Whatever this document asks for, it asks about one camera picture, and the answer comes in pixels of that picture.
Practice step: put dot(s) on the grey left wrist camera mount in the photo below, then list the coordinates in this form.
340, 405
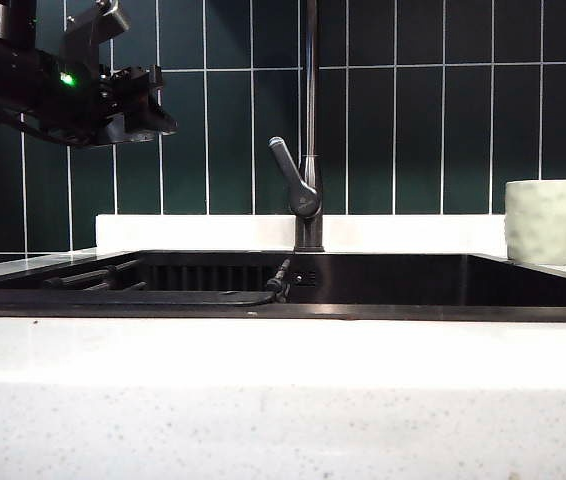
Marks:
98, 30

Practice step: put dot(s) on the black undermount kitchen sink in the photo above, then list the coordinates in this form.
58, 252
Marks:
413, 285

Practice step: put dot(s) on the black sink sprayer nozzle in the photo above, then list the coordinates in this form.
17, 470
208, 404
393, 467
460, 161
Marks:
279, 282

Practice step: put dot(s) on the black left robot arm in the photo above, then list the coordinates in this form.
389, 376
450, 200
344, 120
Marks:
8, 75

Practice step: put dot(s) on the black roll-up drain rack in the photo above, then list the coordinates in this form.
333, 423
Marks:
93, 277

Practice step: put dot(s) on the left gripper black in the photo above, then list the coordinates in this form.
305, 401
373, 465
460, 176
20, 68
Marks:
123, 92

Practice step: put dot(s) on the black tall kitchen faucet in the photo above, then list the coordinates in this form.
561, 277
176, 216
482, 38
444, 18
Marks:
309, 100

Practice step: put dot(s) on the pale dimpled ceramic mug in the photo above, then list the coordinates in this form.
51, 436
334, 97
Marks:
545, 225

